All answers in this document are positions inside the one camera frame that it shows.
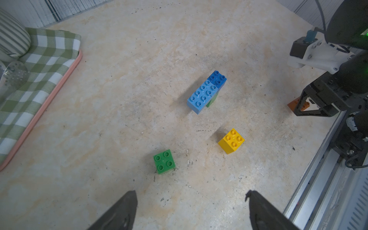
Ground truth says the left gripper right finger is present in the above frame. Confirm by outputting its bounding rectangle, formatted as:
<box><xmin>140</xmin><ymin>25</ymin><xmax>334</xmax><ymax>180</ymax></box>
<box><xmin>245</xmin><ymin>190</ymin><xmax>299</xmax><ymax>230</ymax></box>

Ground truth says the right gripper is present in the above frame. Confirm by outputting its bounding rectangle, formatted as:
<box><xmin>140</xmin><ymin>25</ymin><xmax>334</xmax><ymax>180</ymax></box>
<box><xmin>293</xmin><ymin>72</ymin><xmax>368</xmax><ymax>117</ymax></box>

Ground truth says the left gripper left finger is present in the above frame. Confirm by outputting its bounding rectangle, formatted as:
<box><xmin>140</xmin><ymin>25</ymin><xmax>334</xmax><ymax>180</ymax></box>
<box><xmin>88</xmin><ymin>190</ymin><xmax>138</xmax><ymax>230</ymax></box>

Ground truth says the orange lego brick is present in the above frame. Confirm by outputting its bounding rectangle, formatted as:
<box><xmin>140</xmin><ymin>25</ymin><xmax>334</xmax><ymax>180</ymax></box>
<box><xmin>287</xmin><ymin>98</ymin><xmax>310</xmax><ymax>112</ymax></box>

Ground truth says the dark blue lego brick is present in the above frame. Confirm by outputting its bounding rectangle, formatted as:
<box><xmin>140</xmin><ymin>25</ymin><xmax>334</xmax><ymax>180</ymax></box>
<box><xmin>208</xmin><ymin>71</ymin><xmax>227</xmax><ymax>91</ymax></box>

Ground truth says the light blue long lego brick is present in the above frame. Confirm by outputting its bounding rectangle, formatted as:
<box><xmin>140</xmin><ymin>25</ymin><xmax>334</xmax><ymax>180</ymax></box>
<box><xmin>187</xmin><ymin>80</ymin><xmax>219</xmax><ymax>114</ymax></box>

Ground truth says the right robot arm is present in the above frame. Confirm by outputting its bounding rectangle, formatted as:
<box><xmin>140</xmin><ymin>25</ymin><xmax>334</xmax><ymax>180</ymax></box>
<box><xmin>288</xmin><ymin>1</ymin><xmax>368</xmax><ymax>169</ymax></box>

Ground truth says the green lego brick loose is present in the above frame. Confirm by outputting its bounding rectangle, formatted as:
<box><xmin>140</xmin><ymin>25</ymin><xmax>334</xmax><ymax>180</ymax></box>
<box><xmin>153</xmin><ymin>149</ymin><xmax>176</xmax><ymax>174</ymax></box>

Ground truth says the yellow lego brick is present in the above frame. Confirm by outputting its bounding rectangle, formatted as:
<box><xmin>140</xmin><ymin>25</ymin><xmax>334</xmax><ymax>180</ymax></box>
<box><xmin>218</xmin><ymin>129</ymin><xmax>244</xmax><ymax>154</ymax></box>

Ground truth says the green lego brick base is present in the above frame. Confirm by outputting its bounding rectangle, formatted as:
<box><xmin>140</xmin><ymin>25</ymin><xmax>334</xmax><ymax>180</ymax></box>
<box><xmin>206</xmin><ymin>91</ymin><xmax>219</xmax><ymax>108</ymax></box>

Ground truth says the metal spoon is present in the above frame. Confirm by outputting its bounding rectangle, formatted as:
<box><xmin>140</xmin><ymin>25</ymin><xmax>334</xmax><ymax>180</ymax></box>
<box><xmin>1</xmin><ymin>60</ymin><xmax>29</xmax><ymax>103</ymax></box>

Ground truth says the green checkered cloth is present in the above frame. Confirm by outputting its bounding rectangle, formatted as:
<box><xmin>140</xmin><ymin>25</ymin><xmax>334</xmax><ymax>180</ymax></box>
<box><xmin>1</xmin><ymin>28</ymin><xmax>82</xmax><ymax>170</ymax></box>

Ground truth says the striped ceramic cup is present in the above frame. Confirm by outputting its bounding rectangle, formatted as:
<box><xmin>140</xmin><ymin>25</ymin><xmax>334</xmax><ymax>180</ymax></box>
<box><xmin>1</xmin><ymin>9</ymin><xmax>31</xmax><ymax>62</ymax></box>

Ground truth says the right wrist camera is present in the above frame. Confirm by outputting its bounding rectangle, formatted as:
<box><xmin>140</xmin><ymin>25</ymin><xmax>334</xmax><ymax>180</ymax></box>
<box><xmin>287</xmin><ymin>27</ymin><xmax>355</xmax><ymax>74</ymax></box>

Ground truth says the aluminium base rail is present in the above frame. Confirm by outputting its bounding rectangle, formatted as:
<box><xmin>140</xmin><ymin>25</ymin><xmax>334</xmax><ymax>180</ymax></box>
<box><xmin>283</xmin><ymin>113</ymin><xmax>368</xmax><ymax>230</ymax></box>

